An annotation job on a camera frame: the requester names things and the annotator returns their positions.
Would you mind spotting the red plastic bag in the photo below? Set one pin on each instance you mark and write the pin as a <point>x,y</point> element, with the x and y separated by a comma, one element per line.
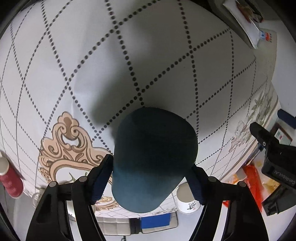
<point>250,176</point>

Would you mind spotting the dark green cup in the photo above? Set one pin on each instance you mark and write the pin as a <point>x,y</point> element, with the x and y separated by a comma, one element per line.
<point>154,150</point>

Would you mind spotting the white paper cup left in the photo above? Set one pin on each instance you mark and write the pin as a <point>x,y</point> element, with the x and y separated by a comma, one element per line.
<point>186,202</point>

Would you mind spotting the chair with blue board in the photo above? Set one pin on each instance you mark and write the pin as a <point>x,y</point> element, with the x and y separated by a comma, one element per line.
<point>134,226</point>

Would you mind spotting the patterned white tablecloth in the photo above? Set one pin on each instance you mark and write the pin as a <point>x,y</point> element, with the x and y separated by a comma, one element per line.
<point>72,70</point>

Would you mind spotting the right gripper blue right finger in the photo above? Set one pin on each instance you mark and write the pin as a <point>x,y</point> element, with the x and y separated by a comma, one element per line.
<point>198,182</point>

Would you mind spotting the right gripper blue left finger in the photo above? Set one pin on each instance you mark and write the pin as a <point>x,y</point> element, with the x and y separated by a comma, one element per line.
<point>98,179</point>

